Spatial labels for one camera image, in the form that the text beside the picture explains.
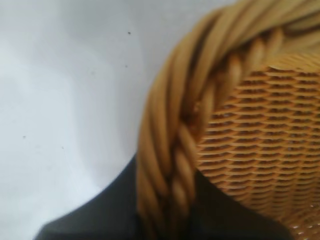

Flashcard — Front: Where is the brown woven wicker basket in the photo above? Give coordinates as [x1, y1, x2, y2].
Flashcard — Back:
[136, 0, 320, 240]

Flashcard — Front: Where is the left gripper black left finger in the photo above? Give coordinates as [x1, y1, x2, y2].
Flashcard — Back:
[36, 152, 141, 240]

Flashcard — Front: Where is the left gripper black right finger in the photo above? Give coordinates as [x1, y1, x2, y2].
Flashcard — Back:
[194, 171, 296, 240]

